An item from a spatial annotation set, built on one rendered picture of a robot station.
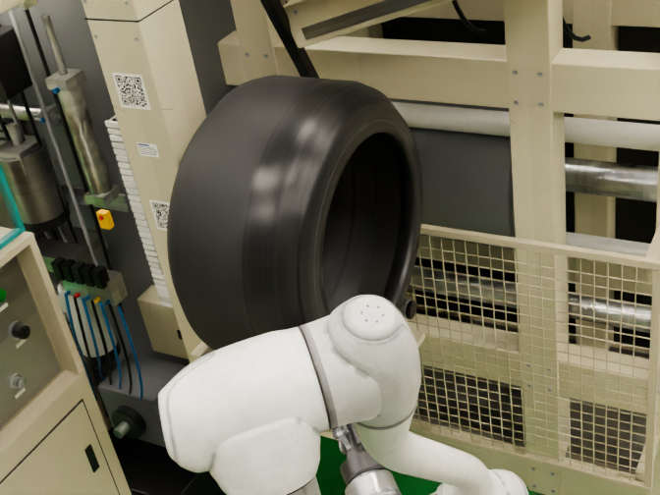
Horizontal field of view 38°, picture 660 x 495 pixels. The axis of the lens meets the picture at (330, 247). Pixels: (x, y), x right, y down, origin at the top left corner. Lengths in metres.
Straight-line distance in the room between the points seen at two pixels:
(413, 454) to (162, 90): 0.89
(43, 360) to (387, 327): 1.23
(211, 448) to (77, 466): 1.19
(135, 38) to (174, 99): 0.15
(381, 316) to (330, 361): 0.08
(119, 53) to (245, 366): 0.93
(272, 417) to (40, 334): 1.13
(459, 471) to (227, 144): 0.71
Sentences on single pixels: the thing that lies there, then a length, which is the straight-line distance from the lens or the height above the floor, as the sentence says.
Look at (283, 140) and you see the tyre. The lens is 1.71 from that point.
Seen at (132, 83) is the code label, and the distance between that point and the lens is 1.93.
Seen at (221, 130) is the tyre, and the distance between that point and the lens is 1.79.
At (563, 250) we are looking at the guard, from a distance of 2.16.
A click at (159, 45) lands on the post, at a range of 1.89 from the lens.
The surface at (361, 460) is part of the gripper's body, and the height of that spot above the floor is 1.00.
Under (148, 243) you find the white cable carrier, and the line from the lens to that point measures 2.16.
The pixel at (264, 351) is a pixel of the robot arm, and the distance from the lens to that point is 1.13.
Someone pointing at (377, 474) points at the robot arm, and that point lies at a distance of 1.69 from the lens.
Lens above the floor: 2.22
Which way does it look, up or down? 33 degrees down
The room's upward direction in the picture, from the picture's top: 10 degrees counter-clockwise
